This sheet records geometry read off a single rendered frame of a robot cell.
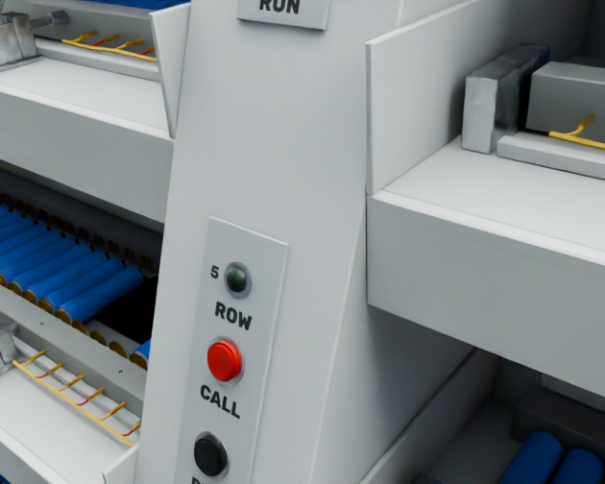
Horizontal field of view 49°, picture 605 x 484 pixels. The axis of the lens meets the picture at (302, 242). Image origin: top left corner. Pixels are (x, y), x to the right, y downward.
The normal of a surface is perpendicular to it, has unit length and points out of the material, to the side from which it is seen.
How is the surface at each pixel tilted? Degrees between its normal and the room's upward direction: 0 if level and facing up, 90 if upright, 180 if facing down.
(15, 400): 20
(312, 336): 90
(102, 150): 110
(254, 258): 90
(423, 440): 90
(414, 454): 90
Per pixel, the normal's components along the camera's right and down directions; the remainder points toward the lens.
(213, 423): -0.60, 0.10
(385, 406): 0.78, 0.28
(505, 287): -0.62, 0.43
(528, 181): -0.06, -0.86
